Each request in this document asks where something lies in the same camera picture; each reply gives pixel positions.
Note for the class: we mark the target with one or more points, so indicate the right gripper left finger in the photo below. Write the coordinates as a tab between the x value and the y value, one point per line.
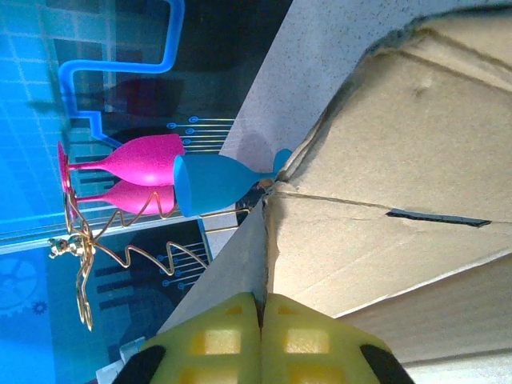
216	348

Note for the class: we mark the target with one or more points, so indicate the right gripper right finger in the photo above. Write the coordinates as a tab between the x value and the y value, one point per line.
312	348

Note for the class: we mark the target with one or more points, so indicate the brown cardboard box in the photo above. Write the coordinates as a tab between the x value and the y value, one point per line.
380	160

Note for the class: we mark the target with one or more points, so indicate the blue plastic goblet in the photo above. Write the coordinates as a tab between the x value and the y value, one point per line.
216	184

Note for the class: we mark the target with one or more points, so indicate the pink plastic goblet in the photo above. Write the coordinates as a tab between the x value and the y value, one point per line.
132	198
148	160

